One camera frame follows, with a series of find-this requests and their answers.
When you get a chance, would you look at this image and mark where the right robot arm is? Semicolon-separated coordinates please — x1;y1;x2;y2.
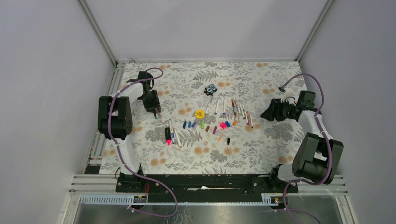
260;91;344;192

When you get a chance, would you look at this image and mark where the purple cap white pen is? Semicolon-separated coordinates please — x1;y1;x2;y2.
222;98;226;115

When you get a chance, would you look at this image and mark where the floral table mat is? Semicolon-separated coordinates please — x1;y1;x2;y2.
99;61;335;175

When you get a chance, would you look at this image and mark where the orange red pen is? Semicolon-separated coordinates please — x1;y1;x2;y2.
231;98;237;119

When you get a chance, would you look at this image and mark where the orange tip white pen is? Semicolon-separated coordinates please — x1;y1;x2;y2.
173;128;182;148

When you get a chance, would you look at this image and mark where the yellow big blind chip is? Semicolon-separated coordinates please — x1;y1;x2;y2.
195;110;205;119

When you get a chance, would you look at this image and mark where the black pink highlighter marker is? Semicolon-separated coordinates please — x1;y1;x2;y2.
165;127;172;146

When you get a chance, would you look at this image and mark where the pink highlighter cap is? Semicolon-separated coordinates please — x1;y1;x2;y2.
220;122;227;129

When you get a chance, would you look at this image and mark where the white blue tip pen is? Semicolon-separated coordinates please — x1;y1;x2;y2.
214;98;220;115

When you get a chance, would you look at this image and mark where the blue whiteboard marker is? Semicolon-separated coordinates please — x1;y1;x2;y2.
169;119;175;144

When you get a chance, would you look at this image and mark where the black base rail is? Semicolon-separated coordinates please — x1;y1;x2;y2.
115;174;286;203

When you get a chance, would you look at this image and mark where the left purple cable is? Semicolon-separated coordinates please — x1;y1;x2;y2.
106;67;179;217

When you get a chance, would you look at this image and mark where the orange pen group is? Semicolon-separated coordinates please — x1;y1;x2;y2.
247;111;251;125

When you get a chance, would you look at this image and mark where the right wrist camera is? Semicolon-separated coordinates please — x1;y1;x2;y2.
278;85;294;101

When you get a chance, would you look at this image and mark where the brown cap white pen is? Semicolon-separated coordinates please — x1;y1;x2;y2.
238;102;246;119

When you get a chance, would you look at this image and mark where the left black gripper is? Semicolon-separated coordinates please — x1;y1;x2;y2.
140;89;160;113

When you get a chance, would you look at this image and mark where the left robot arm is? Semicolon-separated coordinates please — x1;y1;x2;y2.
98;67;163;192

